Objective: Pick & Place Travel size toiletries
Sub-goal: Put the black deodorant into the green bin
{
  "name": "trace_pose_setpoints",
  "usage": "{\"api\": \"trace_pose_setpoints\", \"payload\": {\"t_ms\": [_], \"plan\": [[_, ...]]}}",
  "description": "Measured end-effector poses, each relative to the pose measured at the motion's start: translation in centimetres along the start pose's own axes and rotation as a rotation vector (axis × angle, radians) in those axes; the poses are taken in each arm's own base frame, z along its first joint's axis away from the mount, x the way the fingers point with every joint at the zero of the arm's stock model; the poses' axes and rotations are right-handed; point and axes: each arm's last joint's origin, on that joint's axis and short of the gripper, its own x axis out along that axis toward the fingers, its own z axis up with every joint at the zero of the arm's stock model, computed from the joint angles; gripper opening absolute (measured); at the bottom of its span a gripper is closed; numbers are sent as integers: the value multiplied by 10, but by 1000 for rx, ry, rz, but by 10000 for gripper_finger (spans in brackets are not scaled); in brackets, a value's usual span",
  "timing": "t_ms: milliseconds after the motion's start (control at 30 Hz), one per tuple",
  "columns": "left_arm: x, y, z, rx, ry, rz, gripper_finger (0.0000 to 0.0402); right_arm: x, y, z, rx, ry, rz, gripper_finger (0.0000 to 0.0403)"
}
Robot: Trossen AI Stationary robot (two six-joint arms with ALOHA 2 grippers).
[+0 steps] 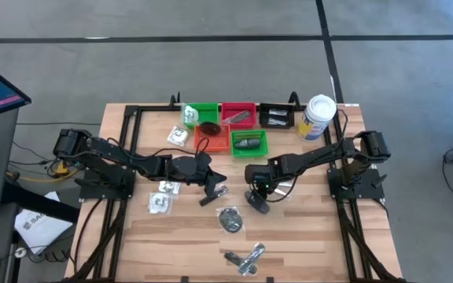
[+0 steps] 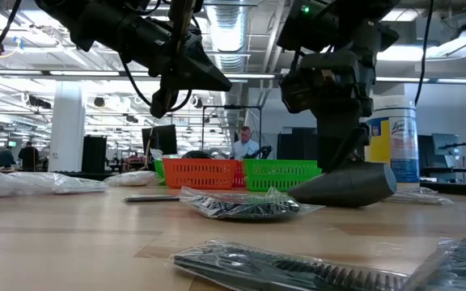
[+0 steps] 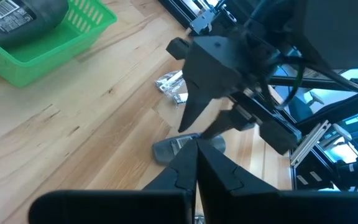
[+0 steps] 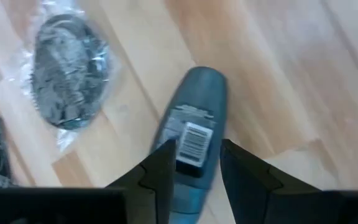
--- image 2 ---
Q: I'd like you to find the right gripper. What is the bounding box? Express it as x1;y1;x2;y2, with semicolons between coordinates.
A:
279;47;379;173

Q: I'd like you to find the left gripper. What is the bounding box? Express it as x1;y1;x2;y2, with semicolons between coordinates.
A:
123;15;234;120

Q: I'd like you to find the bagged black round hairbrush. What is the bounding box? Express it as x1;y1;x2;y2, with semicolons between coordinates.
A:
179;186;326;222
181;150;214;160

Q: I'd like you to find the bagged black comb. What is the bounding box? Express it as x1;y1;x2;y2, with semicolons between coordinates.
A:
123;194;182;204
402;236;466;291
167;238;411;291

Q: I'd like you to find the black partition panel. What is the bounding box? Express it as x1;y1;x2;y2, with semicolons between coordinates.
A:
276;127;319;162

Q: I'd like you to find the Lysol wipes canister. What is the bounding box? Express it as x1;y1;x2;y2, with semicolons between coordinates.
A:
362;95;422;191

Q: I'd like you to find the black background monitor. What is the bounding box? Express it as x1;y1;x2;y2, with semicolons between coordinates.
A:
141;124;179;158

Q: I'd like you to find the green plastic basket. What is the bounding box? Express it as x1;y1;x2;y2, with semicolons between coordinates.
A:
241;158;323;192
153;158;166;186

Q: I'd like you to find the person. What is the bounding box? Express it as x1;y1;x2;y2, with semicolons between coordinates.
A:
0;145;16;169
17;141;40;173
229;125;261;161

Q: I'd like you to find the orange plastic basket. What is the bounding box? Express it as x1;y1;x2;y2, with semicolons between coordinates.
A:
162;158;240;190

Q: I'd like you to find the grey background monitor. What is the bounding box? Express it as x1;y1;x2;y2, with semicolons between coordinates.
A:
430;133;460;167

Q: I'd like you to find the bagged nail clipper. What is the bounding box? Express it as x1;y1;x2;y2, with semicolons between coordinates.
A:
383;186;455;206

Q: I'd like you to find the black cabinet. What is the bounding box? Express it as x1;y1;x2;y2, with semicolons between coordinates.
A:
81;134;108;173

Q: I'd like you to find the white building column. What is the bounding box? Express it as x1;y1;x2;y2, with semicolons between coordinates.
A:
48;79;87;174

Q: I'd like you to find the long light strip bar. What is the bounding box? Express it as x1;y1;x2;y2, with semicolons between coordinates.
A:
0;67;466;86

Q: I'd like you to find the black background rig frame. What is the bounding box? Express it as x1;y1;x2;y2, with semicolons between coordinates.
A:
200;103;264;159

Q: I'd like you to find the silver ventilation duct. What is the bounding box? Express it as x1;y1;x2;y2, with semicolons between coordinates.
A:
205;0;252;134

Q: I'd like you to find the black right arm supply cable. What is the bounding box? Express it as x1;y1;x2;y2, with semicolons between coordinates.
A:
413;0;435;107

